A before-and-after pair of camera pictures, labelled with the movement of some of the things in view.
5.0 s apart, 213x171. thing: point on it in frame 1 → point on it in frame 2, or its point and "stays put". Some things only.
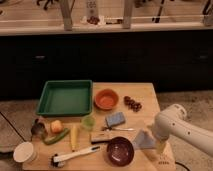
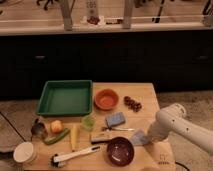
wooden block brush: [100, 137] stays put
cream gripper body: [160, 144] → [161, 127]
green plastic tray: [66, 97] stays put
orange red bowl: [106, 99] stays put
